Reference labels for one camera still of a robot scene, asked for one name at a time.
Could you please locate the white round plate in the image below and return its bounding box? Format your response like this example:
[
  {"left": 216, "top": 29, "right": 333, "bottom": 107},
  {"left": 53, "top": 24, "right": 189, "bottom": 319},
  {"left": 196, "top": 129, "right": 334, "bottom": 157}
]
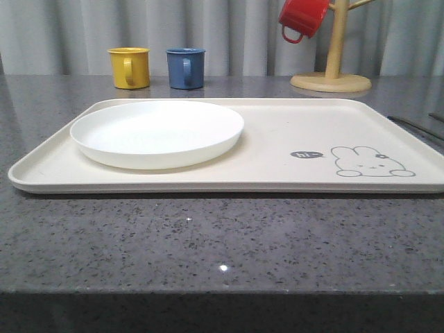
[{"left": 70, "top": 100, "right": 244, "bottom": 170}]

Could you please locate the grey pleated curtain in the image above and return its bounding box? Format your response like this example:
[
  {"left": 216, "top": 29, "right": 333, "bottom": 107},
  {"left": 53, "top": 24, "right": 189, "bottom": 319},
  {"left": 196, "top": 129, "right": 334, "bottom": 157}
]
[{"left": 1, "top": 1, "right": 443, "bottom": 76}]

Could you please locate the yellow enamel mug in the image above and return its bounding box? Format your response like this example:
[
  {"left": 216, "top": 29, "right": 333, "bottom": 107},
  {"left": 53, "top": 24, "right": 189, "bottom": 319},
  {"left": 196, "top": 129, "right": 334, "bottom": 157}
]
[{"left": 108, "top": 47, "right": 150, "bottom": 89}]

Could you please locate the wooden mug tree stand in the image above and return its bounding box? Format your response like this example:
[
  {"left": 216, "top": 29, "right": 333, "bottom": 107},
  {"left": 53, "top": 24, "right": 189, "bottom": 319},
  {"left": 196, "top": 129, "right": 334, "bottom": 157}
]
[{"left": 290, "top": 0, "right": 372, "bottom": 93}]

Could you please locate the red enamel mug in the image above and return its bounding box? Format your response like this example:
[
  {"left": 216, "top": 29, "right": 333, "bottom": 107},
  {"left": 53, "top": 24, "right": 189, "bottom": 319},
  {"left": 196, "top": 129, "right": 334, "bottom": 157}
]
[{"left": 279, "top": 0, "right": 330, "bottom": 44}]

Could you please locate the blue enamel mug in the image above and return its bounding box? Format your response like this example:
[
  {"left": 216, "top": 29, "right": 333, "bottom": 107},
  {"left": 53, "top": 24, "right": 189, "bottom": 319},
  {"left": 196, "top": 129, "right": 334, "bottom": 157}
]
[{"left": 166, "top": 48, "right": 205, "bottom": 89}]

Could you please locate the silver metal chopstick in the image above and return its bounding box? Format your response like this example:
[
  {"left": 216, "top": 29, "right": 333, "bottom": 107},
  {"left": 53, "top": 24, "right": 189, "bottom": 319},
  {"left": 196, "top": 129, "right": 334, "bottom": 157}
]
[{"left": 386, "top": 115, "right": 443, "bottom": 152}]

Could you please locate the cream rabbit serving tray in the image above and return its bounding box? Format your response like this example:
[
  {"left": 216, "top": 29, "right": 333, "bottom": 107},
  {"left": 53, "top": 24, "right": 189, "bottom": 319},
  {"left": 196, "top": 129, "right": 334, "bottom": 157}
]
[{"left": 8, "top": 98, "right": 443, "bottom": 194}]

